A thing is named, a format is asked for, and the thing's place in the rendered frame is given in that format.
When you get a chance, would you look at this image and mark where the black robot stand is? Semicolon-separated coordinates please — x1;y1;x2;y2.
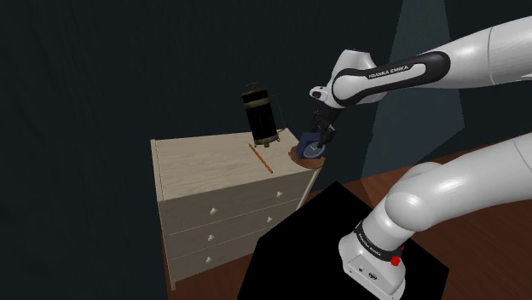
236;180;450;300

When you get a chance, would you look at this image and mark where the black french press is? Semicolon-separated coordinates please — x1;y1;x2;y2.
240;82;287;149

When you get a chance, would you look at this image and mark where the dark blue cup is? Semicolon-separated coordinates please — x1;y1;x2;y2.
296;131;327;159

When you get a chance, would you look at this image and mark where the light wooden chest of drawers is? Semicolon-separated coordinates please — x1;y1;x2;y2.
149;128;323;291

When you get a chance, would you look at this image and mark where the brown wooden plate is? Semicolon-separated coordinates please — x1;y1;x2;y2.
288;144;327;170

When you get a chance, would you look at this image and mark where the orange pencil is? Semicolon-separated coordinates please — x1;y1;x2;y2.
247;142;275;175

